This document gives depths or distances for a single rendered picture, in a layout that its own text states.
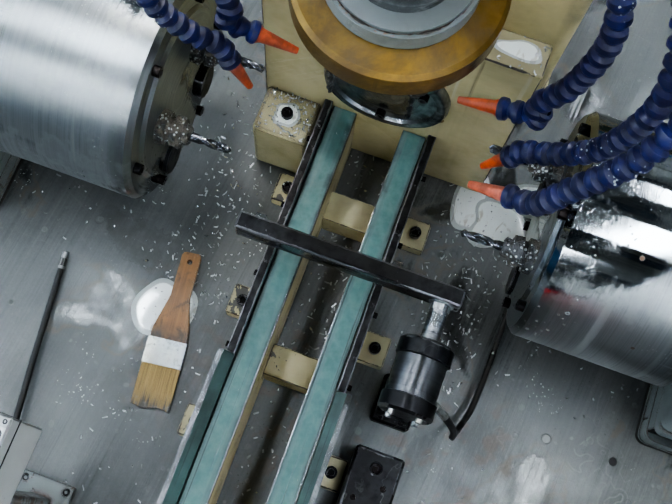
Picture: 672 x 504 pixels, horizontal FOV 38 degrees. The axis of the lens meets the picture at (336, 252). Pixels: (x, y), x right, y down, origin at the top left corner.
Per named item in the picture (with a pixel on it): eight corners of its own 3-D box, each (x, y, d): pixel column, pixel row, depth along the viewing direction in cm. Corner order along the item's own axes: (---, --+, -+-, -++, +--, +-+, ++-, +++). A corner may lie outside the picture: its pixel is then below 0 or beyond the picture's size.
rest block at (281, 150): (271, 120, 131) (268, 81, 119) (319, 137, 130) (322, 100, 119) (255, 159, 129) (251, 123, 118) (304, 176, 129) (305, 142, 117)
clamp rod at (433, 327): (432, 298, 104) (435, 294, 102) (450, 305, 104) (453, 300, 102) (408, 368, 102) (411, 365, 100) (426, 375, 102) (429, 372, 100)
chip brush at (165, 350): (174, 249, 125) (173, 248, 125) (211, 258, 125) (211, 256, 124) (129, 405, 120) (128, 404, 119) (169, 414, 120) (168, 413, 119)
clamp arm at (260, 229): (464, 291, 105) (243, 212, 106) (469, 284, 102) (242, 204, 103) (454, 321, 104) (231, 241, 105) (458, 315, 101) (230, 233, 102)
